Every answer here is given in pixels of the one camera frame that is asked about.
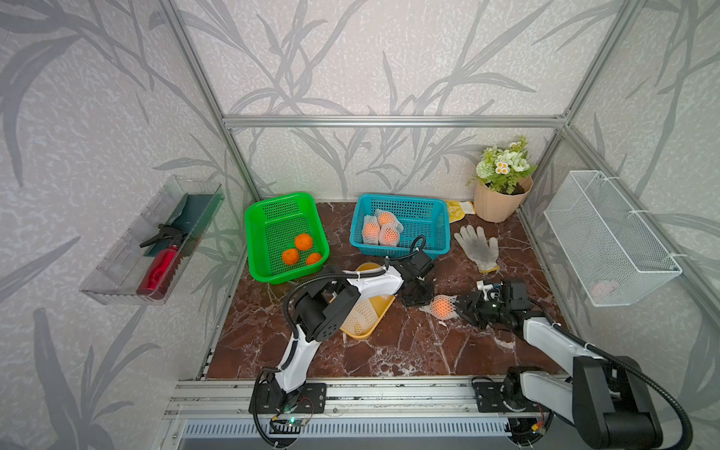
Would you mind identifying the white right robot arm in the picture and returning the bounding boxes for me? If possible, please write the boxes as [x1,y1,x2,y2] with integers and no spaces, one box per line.
[455,279,664,449]

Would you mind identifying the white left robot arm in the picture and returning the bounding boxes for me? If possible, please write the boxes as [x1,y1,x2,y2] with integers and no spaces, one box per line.
[267,249,434,396]

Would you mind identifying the grey knit work glove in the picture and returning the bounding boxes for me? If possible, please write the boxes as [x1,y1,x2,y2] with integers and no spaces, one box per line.
[454,225,499,274]

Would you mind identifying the yellow plastic tray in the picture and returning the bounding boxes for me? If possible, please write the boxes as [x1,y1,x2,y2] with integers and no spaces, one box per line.
[341,271,401,341]

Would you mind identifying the teal plastic basket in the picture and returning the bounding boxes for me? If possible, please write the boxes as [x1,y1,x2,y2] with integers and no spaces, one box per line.
[350,193,451,259]

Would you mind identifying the netted orange large left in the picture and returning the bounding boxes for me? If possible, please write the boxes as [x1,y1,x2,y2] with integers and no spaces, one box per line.
[362,215,381,246]

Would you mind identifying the yellow dotted work glove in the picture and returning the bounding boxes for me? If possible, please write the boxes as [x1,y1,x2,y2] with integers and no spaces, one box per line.
[445,201,476,223]

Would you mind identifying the beige ribbed flower pot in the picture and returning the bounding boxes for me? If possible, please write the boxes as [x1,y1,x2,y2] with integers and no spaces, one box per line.
[472,177,534,223]

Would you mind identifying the white green artificial flowers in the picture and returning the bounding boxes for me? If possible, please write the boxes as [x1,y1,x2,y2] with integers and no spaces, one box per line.
[466,135,537,195]

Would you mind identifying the green plastic basket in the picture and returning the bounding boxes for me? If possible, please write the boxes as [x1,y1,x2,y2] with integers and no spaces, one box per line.
[245,192,330,285]

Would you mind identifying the dark green trowel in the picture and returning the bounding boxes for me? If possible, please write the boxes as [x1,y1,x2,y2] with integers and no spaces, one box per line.
[144,193,224,257]

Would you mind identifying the white wire mesh basket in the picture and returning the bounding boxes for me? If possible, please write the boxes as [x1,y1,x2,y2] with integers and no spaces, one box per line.
[544,171,683,308]

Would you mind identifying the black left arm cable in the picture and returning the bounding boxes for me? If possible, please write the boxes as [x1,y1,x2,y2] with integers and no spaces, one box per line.
[249,234,429,449]

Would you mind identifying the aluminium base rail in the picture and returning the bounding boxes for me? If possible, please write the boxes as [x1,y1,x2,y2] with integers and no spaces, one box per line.
[151,376,564,450]

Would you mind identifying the clear plastic wall shelf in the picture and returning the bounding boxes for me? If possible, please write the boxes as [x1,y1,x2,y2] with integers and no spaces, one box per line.
[80,175,224,306]

